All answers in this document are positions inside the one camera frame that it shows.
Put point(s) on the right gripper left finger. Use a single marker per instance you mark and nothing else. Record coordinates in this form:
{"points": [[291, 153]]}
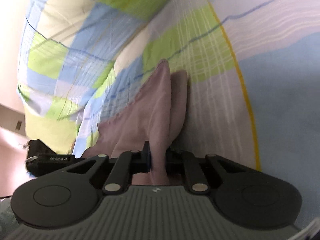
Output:
{"points": [[115, 175]]}

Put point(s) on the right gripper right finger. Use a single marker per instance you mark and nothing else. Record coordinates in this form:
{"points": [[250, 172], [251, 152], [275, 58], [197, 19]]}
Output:
{"points": [[198, 175]]}

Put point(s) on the purple sleeveless top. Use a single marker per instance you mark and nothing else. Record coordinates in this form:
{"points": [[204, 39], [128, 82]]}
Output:
{"points": [[156, 114]]}

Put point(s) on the checkered blue green bedsheet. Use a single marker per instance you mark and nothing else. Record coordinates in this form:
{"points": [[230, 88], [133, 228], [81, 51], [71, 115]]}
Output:
{"points": [[253, 67]]}

